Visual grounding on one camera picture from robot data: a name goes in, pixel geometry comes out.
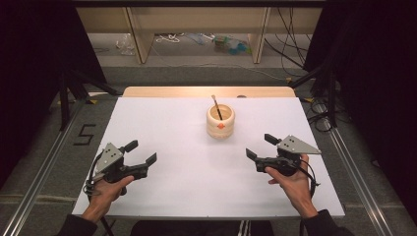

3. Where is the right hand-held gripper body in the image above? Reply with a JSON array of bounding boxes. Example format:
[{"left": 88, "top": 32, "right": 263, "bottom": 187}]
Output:
[{"left": 254, "top": 134, "right": 323, "bottom": 178}]

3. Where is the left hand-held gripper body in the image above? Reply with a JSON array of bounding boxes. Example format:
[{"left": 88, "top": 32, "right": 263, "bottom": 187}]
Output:
[{"left": 92, "top": 142, "right": 149, "bottom": 184}]

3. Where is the cream ringed pen holder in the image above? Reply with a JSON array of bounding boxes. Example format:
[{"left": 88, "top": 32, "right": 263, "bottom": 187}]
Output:
[{"left": 206, "top": 103, "right": 236, "bottom": 140}]

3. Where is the dark pencil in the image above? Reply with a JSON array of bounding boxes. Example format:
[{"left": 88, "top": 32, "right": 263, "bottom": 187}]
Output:
[{"left": 210, "top": 94, "right": 224, "bottom": 121}]

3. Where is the person's right hand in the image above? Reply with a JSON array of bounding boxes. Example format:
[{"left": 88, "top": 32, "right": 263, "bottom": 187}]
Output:
[{"left": 265, "top": 153, "right": 319, "bottom": 218}]

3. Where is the person's left hand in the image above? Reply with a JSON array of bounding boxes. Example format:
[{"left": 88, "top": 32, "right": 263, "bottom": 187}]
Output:
[{"left": 86, "top": 175, "right": 136, "bottom": 217}]

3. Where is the black metal stand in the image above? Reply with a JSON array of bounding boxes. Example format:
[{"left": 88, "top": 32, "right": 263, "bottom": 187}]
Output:
[
  {"left": 58, "top": 67, "right": 121, "bottom": 132},
  {"left": 288, "top": 60, "right": 338, "bottom": 129}
]

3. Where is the clear plastic bag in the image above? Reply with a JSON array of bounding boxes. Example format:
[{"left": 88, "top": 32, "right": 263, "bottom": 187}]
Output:
[{"left": 115, "top": 32, "right": 136, "bottom": 56}]

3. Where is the green plastic item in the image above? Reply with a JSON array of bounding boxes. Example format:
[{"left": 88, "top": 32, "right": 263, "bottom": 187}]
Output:
[{"left": 212, "top": 34, "right": 253, "bottom": 56}]

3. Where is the black curtain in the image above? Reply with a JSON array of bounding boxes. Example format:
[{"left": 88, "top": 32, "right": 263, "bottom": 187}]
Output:
[
  {"left": 0, "top": 0, "right": 107, "bottom": 188},
  {"left": 304, "top": 0, "right": 417, "bottom": 217}
]

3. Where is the beige wooden desk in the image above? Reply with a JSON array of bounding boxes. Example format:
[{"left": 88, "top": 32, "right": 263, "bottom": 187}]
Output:
[{"left": 76, "top": 6, "right": 324, "bottom": 65}]

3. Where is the right hand-held gripper cable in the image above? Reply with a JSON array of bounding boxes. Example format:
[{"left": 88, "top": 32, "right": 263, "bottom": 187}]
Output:
[{"left": 296, "top": 158, "right": 321, "bottom": 236}]

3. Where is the hand-held gripper cable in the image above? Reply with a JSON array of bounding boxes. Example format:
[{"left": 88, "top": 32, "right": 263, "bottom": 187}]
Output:
[
  {"left": 83, "top": 152, "right": 116, "bottom": 236},
  {"left": 296, "top": 158, "right": 321, "bottom": 236}
]

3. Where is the left hand-held gripper cable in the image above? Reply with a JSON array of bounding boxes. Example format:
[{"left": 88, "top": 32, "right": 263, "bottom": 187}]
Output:
[{"left": 83, "top": 152, "right": 116, "bottom": 236}]

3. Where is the coiled black cable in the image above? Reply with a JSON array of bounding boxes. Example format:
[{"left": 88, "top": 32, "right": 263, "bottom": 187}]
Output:
[{"left": 307, "top": 97, "right": 333, "bottom": 133}]

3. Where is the aluminium floor rail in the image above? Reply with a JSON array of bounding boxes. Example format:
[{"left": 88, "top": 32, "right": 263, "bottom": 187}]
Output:
[
  {"left": 328, "top": 127, "right": 396, "bottom": 236},
  {"left": 0, "top": 97, "right": 87, "bottom": 236}
]

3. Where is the white rope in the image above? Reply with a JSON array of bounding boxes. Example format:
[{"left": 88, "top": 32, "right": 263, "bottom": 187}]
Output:
[{"left": 154, "top": 32, "right": 182, "bottom": 44}]

